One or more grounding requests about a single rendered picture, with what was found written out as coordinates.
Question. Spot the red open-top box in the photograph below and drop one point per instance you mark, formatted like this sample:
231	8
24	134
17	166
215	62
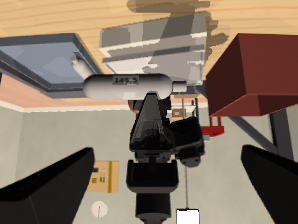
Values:
256	75

